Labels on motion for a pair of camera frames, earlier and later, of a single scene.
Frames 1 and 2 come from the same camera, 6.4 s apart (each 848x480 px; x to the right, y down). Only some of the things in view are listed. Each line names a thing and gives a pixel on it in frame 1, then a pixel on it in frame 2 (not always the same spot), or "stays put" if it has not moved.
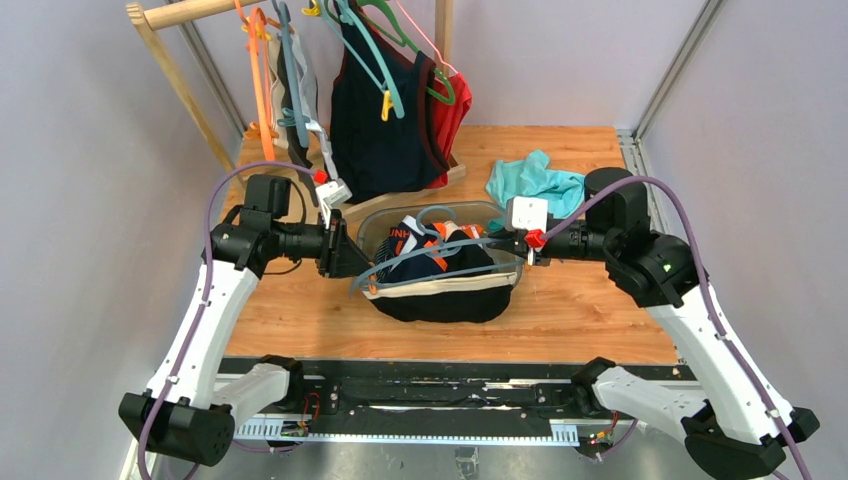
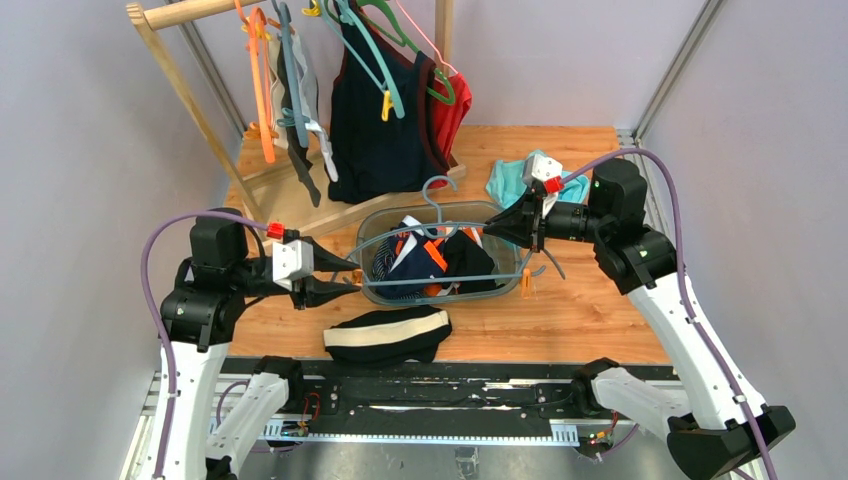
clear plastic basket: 431,262 stays put
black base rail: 532,389 stays put
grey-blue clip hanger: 357,283 → 436,226
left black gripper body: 334,244 → 299,285
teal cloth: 533,178 stays put
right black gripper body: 530,245 → 539,221
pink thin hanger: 445,64 stays put
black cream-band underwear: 448,301 → 389,335
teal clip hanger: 392,98 stays put
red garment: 448,119 stays put
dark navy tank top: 385,134 stays put
